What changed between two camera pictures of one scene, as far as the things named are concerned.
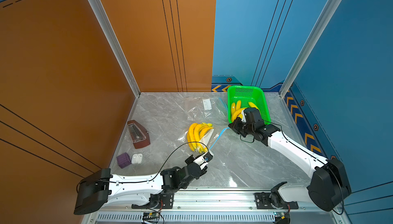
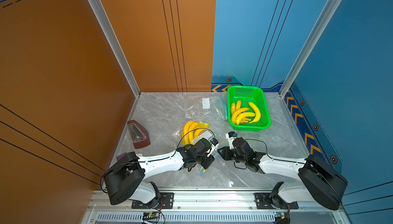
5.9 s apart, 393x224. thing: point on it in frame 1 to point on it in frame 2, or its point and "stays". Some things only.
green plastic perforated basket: (246, 94) stays
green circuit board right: (280, 214) stays
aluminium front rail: (225, 206) stays
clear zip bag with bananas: (208, 109) stays
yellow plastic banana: (236, 111) to (242, 114)
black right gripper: (234, 126) to (224, 152)
